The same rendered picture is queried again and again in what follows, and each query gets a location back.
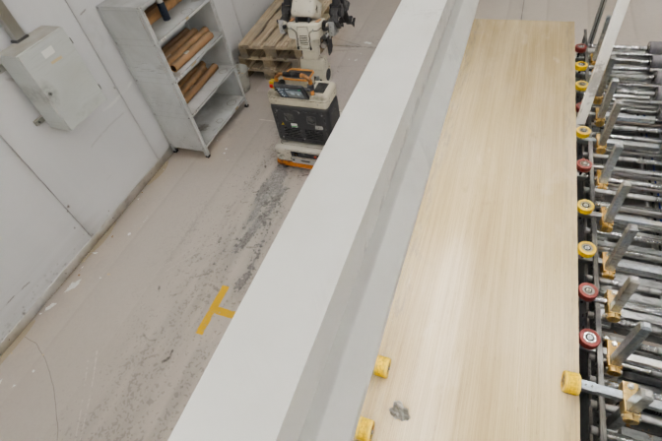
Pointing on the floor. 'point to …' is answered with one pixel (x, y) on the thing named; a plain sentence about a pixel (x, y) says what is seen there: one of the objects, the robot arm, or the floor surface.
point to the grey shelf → (111, 10)
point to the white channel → (339, 222)
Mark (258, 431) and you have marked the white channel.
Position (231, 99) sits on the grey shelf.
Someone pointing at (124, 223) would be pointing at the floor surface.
